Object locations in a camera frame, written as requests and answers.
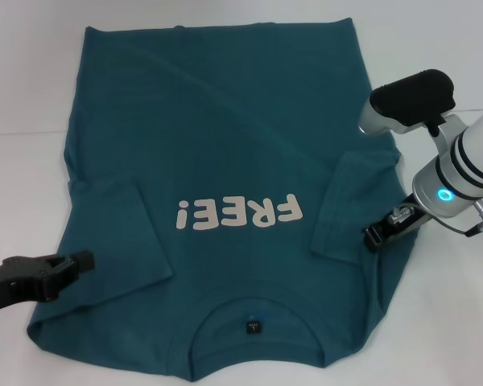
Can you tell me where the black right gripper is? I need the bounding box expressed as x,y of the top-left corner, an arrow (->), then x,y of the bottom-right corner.
364,193 -> 431,252

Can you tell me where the teal blue printed t-shirt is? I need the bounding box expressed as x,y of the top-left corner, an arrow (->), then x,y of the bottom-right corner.
26,16 -> 422,371

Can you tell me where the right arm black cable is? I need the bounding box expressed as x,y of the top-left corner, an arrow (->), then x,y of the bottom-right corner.
388,199 -> 483,236

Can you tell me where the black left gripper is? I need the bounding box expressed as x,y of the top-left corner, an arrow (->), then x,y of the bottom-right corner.
0,248 -> 96,318

